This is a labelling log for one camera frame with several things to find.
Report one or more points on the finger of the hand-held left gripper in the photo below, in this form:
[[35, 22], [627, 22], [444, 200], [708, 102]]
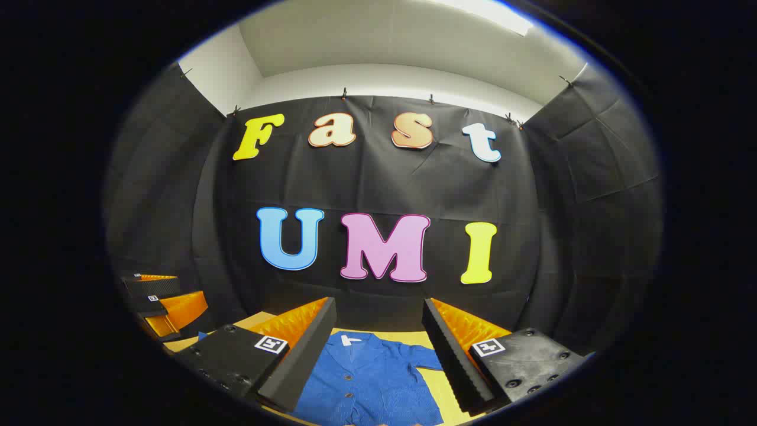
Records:
[[154, 287], [148, 306]]

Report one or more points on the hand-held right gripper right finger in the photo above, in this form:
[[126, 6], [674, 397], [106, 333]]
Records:
[[452, 361]]

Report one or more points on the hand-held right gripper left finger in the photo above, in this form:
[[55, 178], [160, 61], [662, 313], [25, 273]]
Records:
[[307, 355]]

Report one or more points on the blue button-up shirt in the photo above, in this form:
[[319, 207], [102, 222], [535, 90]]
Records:
[[366, 384]]

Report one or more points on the black backdrop cloth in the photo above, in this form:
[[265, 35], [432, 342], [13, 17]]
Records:
[[384, 183]]

